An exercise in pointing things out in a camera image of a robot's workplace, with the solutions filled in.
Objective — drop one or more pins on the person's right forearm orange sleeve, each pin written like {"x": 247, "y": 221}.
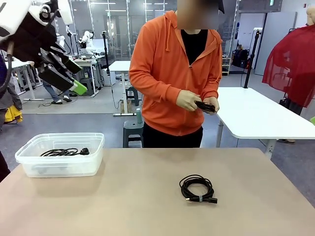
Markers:
{"x": 157, "y": 86}

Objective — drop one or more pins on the wooden shoe rack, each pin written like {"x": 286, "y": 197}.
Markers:
{"x": 227, "y": 66}

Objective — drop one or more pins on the black light stand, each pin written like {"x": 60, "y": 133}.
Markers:
{"x": 106, "y": 54}

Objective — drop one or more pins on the green drink bottle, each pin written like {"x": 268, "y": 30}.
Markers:
{"x": 139, "y": 115}

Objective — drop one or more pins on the white background desk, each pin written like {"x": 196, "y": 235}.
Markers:
{"x": 19, "y": 64}

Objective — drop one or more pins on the gray plastic stool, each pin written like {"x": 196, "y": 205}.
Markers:
{"x": 133, "y": 126}
{"x": 87, "y": 84}
{"x": 131, "y": 89}

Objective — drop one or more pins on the black equipment bags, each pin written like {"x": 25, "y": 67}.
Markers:
{"x": 240, "y": 59}

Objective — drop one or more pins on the gray jacket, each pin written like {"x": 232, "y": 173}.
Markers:
{"x": 12, "y": 98}

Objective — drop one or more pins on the person in orange hoodie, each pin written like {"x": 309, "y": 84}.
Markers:
{"x": 160, "y": 73}

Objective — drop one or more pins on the white standing desk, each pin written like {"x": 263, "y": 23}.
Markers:
{"x": 120, "y": 66}

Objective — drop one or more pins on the bystander in dark clothes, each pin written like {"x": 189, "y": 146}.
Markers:
{"x": 3, "y": 167}

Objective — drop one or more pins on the man in black jacket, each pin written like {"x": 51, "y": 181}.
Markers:
{"x": 50, "y": 91}

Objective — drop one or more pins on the person's left hand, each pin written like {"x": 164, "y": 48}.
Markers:
{"x": 214, "y": 103}

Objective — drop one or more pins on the white side table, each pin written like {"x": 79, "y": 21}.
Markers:
{"x": 258, "y": 110}

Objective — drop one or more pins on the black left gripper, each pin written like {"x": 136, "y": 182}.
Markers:
{"x": 32, "y": 41}

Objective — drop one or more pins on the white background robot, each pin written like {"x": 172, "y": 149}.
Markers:
{"x": 86, "y": 37}

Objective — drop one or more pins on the yellow fabric item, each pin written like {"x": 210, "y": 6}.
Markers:
{"x": 13, "y": 114}

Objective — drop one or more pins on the person's left forearm orange sleeve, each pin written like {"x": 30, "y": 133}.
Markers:
{"x": 213, "y": 86}

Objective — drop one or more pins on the black bag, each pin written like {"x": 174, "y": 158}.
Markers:
{"x": 292, "y": 105}

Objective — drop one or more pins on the red sheer cape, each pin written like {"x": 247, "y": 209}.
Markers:
{"x": 290, "y": 61}

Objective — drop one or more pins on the person's right hand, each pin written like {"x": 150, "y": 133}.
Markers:
{"x": 187, "y": 99}

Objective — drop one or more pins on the black tripod stand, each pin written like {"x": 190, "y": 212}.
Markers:
{"x": 246, "y": 85}

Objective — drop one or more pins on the beige mannequin head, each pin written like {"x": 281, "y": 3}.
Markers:
{"x": 311, "y": 14}

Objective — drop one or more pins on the clear plastic storage bin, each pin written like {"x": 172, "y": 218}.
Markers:
{"x": 61, "y": 167}

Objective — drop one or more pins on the gray workbench desk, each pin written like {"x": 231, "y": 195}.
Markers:
{"x": 83, "y": 62}

